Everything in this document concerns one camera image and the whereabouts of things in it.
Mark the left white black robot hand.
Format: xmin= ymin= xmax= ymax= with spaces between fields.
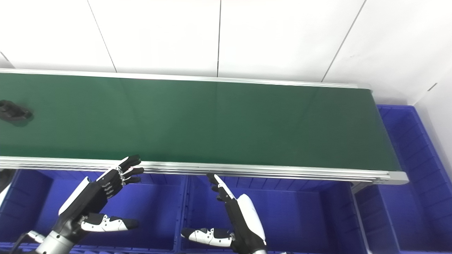
xmin=53 ymin=155 xmax=144 ymax=244

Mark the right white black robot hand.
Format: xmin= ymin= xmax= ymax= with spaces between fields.
xmin=181 ymin=173 xmax=267 ymax=253

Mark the black flanged machine part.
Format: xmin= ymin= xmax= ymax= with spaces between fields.
xmin=0 ymin=100 xmax=34 ymax=123

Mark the blue plastic bin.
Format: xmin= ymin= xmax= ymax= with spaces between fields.
xmin=0 ymin=169 xmax=186 ymax=254
xmin=179 ymin=175 xmax=369 ymax=254
xmin=353 ymin=104 xmax=452 ymax=254

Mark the green conveyor belt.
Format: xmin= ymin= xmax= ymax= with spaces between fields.
xmin=0 ymin=68 xmax=409 ymax=186

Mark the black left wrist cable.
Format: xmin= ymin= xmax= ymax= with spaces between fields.
xmin=10 ymin=233 xmax=46 ymax=254

